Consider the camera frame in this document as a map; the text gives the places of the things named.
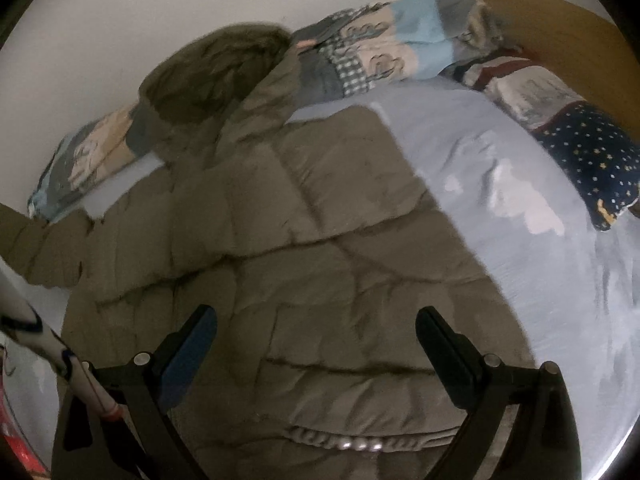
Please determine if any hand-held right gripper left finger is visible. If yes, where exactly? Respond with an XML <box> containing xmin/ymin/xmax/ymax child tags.
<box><xmin>52</xmin><ymin>304</ymin><xmax>218</xmax><ymax>480</ymax></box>

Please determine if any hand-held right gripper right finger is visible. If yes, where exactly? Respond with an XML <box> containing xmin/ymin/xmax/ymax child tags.
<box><xmin>416</xmin><ymin>306</ymin><xmax>583</xmax><ymax>480</ymax></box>

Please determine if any olive puffer jacket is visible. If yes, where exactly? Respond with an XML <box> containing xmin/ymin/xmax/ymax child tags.
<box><xmin>0</xmin><ymin>22</ymin><xmax>541</xmax><ymax>480</ymax></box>

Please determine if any light blue bed sheet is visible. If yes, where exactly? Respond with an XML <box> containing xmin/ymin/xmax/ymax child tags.
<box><xmin>0</xmin><ymin>77</ymin><xmax>640</xmax><ymax>480</ymax></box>

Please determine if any red object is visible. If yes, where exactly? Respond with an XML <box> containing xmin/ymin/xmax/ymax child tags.
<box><xmin>0</xmin><ymin>375</ymin><xmax>38</xmax><ymax>466</ymax></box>

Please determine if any stars and stripes pillow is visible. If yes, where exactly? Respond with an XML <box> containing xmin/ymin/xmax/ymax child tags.
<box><xmin>440</xmin><ymin>50</ymin><xmax>640</xmax><ymax>232</ymax></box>

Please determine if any patchwork printed quilt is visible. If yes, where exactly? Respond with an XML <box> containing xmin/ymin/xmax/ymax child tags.
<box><xmin>27</xmin><ymin>0</ymin><xmax>511</xmax><ymax>221</ymax></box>

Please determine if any wooden headboard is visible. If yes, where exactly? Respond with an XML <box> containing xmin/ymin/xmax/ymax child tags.
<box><xmin>467</xmin><ymin>0</ymin><xmax>640</xmax><ymax>136</ymax></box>

